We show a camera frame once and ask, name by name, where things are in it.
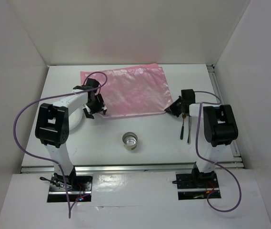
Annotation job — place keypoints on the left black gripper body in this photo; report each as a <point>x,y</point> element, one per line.
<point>96,105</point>

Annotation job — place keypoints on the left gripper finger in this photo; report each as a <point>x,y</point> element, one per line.
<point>103,110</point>
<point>88,113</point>

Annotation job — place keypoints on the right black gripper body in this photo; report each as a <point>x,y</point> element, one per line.
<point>183,103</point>

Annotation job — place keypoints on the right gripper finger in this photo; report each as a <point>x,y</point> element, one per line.
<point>174,113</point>
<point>175,106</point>

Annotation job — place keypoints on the pink rose satin cloth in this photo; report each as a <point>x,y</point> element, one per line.
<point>136,91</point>

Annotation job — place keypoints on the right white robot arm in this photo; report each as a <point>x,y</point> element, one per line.
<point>219,128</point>

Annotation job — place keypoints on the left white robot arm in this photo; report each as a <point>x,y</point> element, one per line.
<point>53,126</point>

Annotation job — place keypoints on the white round plate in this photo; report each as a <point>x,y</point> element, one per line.
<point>75,118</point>

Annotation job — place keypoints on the silver table knife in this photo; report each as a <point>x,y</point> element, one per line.
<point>189,133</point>

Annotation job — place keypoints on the small metal cup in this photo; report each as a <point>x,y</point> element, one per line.
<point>130,140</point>

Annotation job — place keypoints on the gold fork dark handle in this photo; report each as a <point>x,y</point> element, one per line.
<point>182,127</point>

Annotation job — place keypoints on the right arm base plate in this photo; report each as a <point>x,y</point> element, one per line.
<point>190,188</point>

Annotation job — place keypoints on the aluminium front rail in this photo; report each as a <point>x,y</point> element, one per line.
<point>118,168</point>

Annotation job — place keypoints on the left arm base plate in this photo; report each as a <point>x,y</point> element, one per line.
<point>81,190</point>

